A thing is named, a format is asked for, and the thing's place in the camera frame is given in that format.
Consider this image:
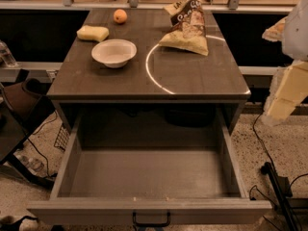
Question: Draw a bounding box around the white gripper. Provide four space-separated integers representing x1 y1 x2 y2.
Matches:
261 0 308 126

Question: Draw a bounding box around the brown chip bag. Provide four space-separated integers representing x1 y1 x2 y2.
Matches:
159 0 209 56

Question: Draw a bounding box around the open grey top drawer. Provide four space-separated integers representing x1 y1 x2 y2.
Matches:
27 109 271 225

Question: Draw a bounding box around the white bowl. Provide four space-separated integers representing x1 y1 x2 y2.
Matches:
91 39 137 68

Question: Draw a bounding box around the orange fruit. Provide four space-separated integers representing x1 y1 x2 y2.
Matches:
114 9 127 24

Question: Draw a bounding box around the yellow sponge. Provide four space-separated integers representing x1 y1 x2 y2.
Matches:
77 25 109 42

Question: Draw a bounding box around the black chair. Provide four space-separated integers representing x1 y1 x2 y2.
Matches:
0 69 55 190

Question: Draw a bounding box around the plastic bottle on floor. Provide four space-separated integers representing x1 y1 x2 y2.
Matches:
16 155 44 174

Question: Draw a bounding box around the clear plastic bottle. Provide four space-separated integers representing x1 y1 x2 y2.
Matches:
0 40 18 67

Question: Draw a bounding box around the black stand with cables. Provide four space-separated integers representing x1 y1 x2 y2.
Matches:
248 113 308 231

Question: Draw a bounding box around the black drawer handle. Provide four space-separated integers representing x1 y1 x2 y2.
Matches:
132 212 171 228

